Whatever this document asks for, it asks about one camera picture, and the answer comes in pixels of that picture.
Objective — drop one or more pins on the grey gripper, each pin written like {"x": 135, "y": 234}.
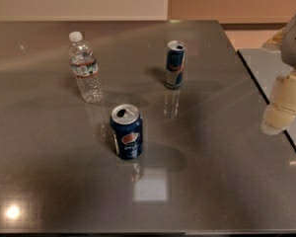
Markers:
{"x": 295, "y": 46}

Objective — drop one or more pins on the Red Bull can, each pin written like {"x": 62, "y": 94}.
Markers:
{"x": 175, "y": 64}

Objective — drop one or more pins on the blue Pepsi can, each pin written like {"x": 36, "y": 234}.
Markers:
{"x": 127, "y": 130}

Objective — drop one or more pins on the grey side table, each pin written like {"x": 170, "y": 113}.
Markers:
{"x": 264, "y": 67}

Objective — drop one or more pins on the clear plastic water bottle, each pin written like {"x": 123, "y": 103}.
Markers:
{"x": 85, "y": 68}

